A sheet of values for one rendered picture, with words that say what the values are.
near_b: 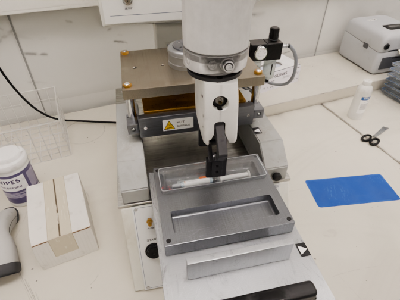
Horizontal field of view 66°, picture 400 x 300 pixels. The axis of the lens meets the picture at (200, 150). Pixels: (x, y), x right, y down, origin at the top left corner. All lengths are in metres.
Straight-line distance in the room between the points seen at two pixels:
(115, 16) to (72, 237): 0.48
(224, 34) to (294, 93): 0.89
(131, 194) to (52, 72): 0.71
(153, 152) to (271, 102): 0.59
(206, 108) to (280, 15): 1.04
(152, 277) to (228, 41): 0.49
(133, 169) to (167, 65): 0.22
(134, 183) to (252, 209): 0.22
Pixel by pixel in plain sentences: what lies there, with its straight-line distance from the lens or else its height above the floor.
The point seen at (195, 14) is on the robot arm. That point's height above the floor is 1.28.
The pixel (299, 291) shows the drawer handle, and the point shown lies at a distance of 0.43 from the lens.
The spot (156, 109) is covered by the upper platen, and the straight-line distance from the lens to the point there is 0.60.
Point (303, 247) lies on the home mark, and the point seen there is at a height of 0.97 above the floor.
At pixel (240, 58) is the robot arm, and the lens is 0.39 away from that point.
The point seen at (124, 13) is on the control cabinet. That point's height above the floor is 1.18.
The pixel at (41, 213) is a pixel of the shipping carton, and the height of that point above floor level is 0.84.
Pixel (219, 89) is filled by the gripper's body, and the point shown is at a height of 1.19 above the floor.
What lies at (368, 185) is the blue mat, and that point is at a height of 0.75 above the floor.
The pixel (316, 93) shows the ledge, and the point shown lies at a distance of 1.26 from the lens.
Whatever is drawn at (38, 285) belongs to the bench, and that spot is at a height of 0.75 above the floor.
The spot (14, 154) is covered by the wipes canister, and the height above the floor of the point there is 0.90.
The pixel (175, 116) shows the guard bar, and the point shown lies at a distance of 0.59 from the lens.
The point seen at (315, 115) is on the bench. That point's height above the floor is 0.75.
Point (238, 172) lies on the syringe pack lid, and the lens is 0.54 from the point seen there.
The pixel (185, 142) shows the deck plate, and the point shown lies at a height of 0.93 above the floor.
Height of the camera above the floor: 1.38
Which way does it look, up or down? 40 degrees down
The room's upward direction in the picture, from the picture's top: straight up
